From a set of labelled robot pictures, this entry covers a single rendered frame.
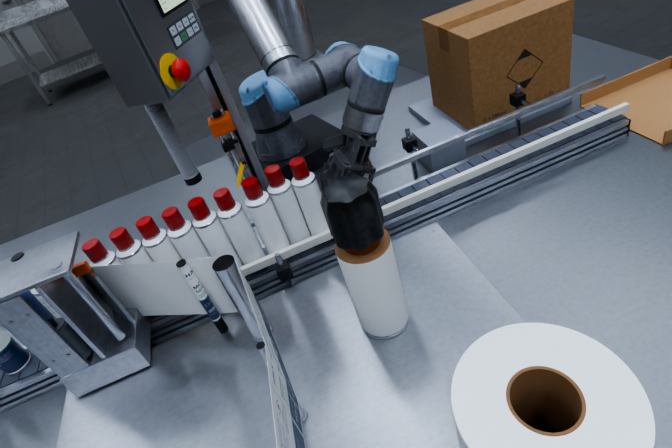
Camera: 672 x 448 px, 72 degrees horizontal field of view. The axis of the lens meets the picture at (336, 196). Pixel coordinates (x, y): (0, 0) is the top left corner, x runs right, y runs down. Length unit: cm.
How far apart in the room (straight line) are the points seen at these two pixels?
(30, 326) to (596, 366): 82
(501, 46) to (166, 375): 104
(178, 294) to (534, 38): 102
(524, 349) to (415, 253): 38
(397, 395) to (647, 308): 44
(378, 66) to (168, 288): 56
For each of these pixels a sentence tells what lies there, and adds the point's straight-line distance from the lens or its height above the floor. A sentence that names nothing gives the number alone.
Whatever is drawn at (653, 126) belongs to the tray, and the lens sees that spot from 137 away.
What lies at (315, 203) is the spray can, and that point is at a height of 99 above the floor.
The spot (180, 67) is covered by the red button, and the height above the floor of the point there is 133.
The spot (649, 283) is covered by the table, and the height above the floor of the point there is 83.
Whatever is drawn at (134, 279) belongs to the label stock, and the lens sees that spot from 94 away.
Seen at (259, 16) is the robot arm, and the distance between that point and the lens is 99.
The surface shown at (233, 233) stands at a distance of 95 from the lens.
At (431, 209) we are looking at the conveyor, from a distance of 105.
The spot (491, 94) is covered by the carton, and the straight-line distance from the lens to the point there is 129.
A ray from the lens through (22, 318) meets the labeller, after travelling 90.
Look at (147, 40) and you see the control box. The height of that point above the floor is 139.
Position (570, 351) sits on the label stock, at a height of 102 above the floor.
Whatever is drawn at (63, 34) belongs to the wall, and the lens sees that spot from 888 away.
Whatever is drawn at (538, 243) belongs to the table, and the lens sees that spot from 102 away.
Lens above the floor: 155
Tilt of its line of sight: 36 degrees down
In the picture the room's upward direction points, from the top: 18 degrees counter-clockwise
